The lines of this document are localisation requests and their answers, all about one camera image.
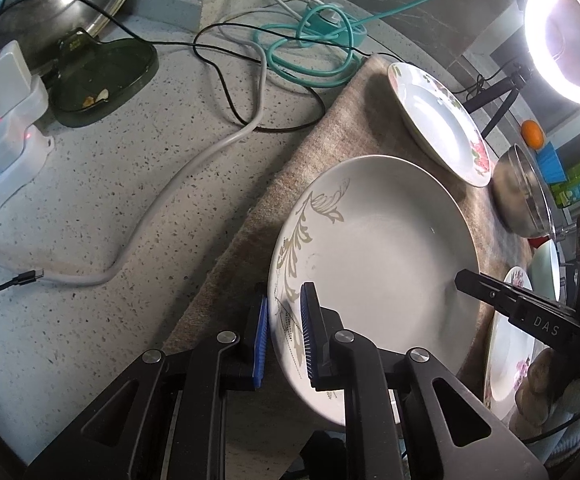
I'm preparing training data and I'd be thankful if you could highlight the large white leaf-pattern plate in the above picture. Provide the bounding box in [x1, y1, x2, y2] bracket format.
[268, 155, 480, 428]

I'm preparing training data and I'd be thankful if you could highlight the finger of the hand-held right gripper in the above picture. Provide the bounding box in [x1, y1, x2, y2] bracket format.
[454, 269, 526, 322]

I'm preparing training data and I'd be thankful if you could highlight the white ceramic bowl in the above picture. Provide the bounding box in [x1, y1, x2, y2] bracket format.
[528, 239, 565, 303]

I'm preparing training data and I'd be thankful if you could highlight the dark green plastic dish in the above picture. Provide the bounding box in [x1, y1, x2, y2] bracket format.
[50, 27, 159, 128]

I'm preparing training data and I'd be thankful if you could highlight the white power strip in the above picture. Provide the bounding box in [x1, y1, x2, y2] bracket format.
[0, 130, 53, 233]

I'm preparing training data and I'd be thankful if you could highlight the beige checked cloth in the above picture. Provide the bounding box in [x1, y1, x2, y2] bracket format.
[162, 55, 535, 480]

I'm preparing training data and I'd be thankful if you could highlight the small white charger adapter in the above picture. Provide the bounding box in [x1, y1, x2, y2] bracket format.
[0, 120, 28, 168]

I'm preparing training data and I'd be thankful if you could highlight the white plate with pink flowers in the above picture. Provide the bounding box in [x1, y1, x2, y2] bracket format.
[484, 266, 538, 423]

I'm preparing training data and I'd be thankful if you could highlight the stainless steel bowl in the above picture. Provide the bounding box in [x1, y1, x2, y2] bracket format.
[492, 143, 556, 238]

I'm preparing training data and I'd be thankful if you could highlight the thin black cable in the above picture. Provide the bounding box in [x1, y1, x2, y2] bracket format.
[0, 0, 328, 133]

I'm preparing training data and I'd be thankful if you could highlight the black tripod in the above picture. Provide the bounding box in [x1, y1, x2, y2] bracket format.
[462, 62, 533, 136]

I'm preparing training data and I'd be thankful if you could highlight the ring light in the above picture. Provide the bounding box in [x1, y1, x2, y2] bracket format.
[524, 0, 580, 107]

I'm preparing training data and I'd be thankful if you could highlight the thick white cable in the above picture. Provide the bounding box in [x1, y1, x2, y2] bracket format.
[0, 0, 351, 288]

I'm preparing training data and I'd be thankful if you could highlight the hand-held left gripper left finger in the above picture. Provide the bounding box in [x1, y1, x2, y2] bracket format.
[25, 282, 271, 480]

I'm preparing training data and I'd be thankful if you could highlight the black USB cable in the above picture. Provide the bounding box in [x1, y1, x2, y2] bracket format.
[0, 270, 46, 295]

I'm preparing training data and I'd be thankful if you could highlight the person's right forearm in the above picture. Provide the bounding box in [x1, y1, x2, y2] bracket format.
[512, 375, 580, 461]

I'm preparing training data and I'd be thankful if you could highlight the orange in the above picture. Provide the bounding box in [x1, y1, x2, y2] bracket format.
[521, 120, 545, 151]

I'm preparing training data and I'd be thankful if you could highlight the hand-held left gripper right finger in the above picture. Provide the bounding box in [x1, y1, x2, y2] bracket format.
[300, 282, 550, 480]

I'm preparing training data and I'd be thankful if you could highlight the teal cable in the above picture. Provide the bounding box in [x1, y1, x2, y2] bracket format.
[255, 0, 485, 88]

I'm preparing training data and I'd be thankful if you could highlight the white plate with red flowers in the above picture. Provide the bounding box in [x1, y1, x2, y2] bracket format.
[387, 61, 493, 188]

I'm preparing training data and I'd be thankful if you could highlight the large white charger adapter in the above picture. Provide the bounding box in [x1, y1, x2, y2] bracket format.
[0, 40, 48, 123]

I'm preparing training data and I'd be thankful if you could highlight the person's right hand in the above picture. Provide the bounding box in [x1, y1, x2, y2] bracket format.
[514, 347, 573, 426]

